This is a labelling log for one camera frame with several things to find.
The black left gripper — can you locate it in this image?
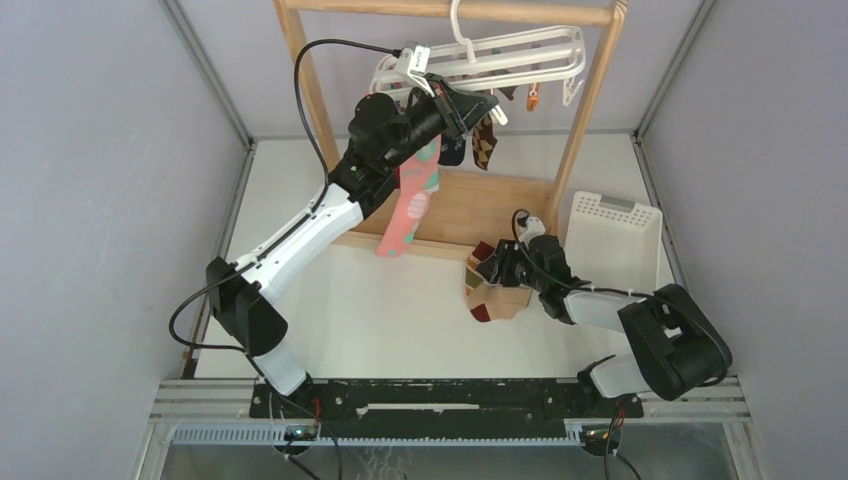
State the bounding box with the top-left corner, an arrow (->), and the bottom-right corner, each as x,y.
383,75 -> 499,173

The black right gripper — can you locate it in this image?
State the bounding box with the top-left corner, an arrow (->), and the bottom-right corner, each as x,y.
474,238 -> 547,293

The striped maroon orange green sock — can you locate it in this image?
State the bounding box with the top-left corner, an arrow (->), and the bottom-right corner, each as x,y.
464,242 -> 495,323

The white plastic clip hanger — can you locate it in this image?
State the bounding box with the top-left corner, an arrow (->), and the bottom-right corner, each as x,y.
366,1 -> 587,106

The orange hanger clip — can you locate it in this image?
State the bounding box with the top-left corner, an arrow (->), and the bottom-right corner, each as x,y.
526,83 -> 541,112

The white perforated plastic basket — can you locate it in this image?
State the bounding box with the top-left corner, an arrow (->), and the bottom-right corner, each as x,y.
564,191 -> 663,293

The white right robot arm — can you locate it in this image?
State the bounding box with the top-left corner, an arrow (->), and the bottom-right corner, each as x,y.
471,234 -> 732,416

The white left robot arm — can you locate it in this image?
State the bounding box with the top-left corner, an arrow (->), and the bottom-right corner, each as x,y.
206,74 -> 499,417

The wooden hanger rack stand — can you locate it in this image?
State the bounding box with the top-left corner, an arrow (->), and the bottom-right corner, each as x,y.
252,1 -> 628,263

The brown argyle sock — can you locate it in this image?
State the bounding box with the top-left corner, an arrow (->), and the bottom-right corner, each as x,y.
471,69 -> 521,172

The dark navy sock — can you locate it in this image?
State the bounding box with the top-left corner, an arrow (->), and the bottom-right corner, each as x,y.
438,135 -> 466,167

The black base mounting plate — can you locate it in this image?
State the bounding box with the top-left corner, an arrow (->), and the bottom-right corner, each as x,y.
249,378 -> 645,441

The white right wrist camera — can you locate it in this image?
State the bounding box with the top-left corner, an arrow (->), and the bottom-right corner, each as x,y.
516,215 -> 546,246

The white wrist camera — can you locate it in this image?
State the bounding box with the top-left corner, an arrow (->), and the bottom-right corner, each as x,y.
395,42 -> 434,97
516,215 -> 546,246

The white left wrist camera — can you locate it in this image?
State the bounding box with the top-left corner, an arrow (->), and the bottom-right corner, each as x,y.
395,42 -> 434,97

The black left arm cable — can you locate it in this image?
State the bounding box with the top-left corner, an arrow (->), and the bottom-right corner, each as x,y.
292,38 -> 403,213

